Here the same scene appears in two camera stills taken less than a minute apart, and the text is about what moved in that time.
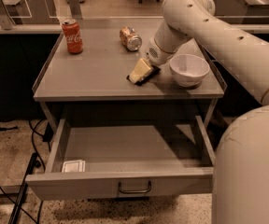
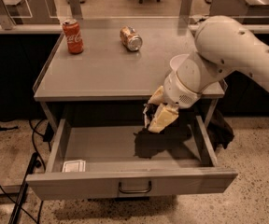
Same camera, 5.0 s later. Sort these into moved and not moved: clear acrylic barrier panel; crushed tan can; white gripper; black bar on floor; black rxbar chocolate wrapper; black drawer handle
Moved: white gripper; black rxbar chocolate wrapper
Not moved: black bar on floor; black drawer handle; clear acrylic barrier panel; crushed tan can
